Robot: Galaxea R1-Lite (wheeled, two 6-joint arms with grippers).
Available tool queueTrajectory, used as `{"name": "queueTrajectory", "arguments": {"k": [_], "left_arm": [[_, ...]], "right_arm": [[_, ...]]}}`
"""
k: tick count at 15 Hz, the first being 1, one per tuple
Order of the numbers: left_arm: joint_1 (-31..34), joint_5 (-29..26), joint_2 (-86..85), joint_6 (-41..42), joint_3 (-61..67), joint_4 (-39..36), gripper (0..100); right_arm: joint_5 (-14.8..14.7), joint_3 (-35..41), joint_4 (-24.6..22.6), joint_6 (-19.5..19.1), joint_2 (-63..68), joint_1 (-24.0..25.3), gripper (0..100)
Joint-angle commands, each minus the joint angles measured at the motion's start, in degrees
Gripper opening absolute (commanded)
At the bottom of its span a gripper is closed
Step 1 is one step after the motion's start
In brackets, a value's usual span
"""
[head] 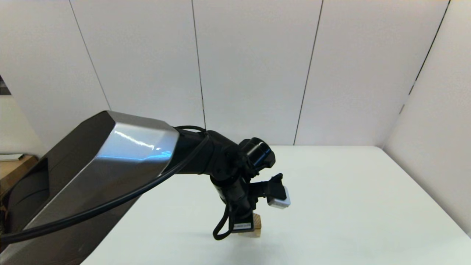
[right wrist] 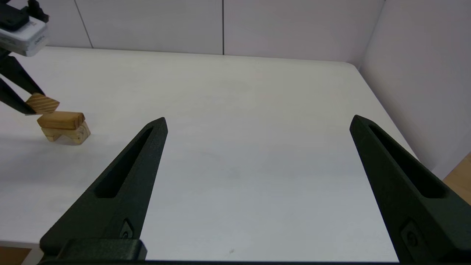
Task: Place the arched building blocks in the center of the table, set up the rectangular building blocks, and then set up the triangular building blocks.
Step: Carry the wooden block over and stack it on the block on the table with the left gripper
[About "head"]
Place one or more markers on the triangular wooden building block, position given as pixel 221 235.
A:
pixel 257 218

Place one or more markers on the flat white board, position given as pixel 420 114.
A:
pixel 10 157

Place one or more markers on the brown cardboard box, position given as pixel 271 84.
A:
pixel 14 173

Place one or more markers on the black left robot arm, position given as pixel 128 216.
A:
pixel 128 154

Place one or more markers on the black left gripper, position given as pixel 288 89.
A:
pixel 241 213

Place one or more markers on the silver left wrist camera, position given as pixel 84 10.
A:
pixel 279 201

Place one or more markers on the rectangular wooden building block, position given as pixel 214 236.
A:
pixel 258 226

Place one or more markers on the dark wall picture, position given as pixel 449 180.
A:
pixel 3 87

